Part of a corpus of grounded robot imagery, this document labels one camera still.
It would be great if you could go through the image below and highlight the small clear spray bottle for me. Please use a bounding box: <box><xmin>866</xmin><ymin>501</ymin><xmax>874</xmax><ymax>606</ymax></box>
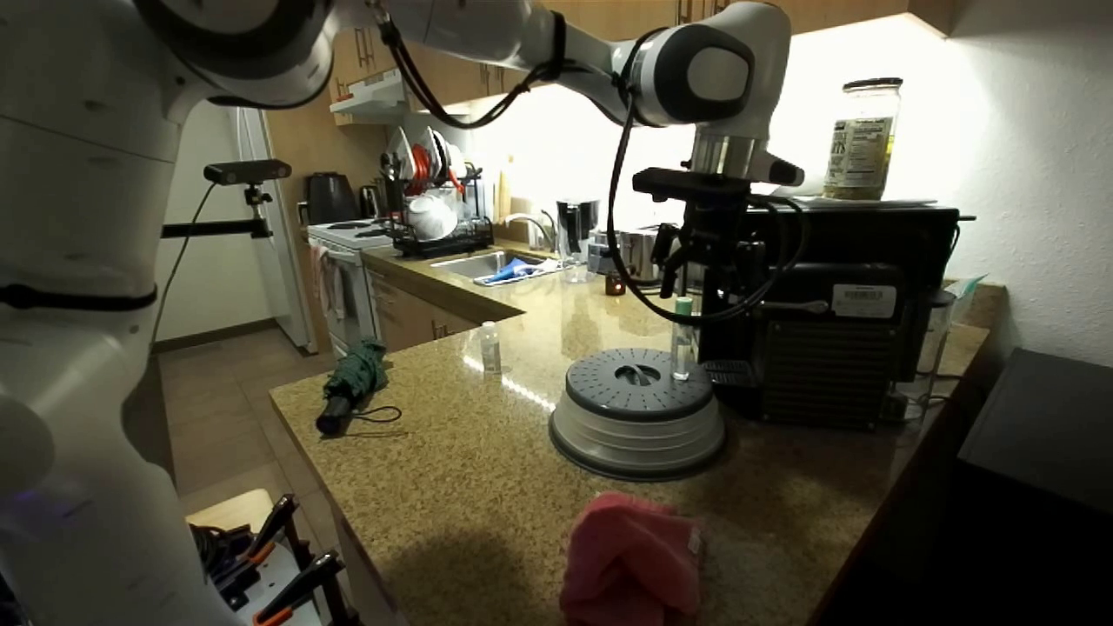
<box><xmin>479</xmin><ymin>320</ymin><xmax>500</xmax><ymax>378</ymax></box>

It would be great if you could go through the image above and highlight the dish rack with dishes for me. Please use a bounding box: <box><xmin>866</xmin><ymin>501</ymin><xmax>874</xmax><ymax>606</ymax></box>
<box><xmin>382</xmin><ymin>128</ymin><xmax>493</xmax><ymax>259</ymax></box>

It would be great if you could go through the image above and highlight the black steel microwave oven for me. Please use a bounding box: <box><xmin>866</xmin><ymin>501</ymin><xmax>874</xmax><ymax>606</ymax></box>
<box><xmin>699</xmin><ymin>204</ymin><xmax>961</xmax><ymax>431</ymax></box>

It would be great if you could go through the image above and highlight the small green-capped bottle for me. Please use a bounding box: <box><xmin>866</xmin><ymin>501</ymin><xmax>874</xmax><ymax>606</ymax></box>
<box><xmin>670</xmin><ymin>297</ymin><xmax>699</xmax><ymax>382</ymax></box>

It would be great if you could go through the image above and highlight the grey round microwave cover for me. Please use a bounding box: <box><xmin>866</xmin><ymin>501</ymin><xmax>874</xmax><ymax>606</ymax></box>
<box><xmin>551</xmin><ymin>348</ymin><xmax>726</xmax><ymax>479</ymax></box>

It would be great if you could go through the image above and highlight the pink folded cloth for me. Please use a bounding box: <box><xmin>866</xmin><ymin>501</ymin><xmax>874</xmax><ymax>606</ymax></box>
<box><xmin>560</xmin><ymin>492</ymin><xmax>704</xmax><ymax>626</ymax></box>

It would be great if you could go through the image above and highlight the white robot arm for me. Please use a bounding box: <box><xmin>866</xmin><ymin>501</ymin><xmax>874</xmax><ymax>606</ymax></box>
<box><xmin>0</xmin><ymin>0</ymin><xmax>789</xmax><ymax>626</ymax></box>

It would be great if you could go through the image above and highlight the green folded umbrella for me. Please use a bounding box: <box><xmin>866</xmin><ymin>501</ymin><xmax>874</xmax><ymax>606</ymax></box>
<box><xmin>316</xmin><ymin>340</ymin><xmax>400</xmax><ymax>437</ymax></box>

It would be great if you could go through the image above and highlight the black camera on stand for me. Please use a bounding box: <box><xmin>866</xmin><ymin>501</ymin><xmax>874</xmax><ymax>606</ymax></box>
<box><xmin>161</xmin><ymin>158</ymin><xmax>296</xmax><ymax>242</ymax></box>

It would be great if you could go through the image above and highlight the glass jar with lid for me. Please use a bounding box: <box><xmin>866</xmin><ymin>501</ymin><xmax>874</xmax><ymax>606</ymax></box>
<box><xmin>824</xmin><ymin>78</ymin><xmax>904</xmax><ymax>201</ymax></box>

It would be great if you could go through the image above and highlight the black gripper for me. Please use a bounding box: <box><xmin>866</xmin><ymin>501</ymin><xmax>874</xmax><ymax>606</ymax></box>
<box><xmin>634</xmin><ymin>168</ymin><xmax>807</xmax><ymax>306</ymax></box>

